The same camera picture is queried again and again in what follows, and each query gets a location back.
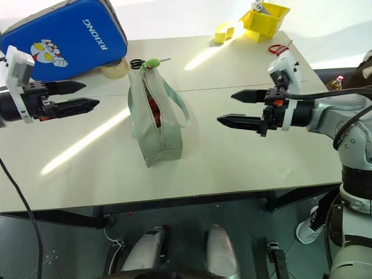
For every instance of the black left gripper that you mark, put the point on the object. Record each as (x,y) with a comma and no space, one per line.
(35,104)

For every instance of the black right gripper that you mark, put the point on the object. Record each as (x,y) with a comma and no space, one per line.
(271,112)

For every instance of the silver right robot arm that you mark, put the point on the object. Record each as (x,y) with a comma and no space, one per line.
(346,139)

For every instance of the pale green zipper bag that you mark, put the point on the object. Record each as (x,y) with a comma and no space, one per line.
(158,130)

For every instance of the clear tape roll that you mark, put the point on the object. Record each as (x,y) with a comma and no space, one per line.
(114,70)

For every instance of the blue cartoon print case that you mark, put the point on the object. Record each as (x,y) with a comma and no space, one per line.
(67,35)

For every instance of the green plush zipper pull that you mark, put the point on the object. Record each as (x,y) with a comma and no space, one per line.
(151,63)

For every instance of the yellow plastic bin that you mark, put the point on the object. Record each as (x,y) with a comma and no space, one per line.
(263,21)

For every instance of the yellow oil bottle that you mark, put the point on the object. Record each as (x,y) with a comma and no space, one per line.
(335,84)

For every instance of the white grey item in bin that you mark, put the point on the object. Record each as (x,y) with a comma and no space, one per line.
(260,6)

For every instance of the dark brown bystander shape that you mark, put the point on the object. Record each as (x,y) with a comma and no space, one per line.
(360,71)

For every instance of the white sneaker of person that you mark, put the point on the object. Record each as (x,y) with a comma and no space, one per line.
(309,229)

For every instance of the silver right robot leg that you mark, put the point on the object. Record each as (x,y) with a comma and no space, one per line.
(221,250)

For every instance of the silver robot leg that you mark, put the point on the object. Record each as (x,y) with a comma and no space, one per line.
(221,250)
(148,250)

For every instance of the black stand foot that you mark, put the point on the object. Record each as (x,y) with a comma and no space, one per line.
(277,258)
(112,257)

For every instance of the silver left robot leg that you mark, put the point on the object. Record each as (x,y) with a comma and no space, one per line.
(148,250)

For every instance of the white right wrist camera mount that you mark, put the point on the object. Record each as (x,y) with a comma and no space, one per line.
(286,71)

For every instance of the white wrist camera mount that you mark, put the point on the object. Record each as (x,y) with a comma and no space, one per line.
(18,68)
(286,71)

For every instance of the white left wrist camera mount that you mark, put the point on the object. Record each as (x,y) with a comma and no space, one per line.
(18,68)

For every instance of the black table frame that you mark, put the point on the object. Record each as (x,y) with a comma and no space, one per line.
(72,219)

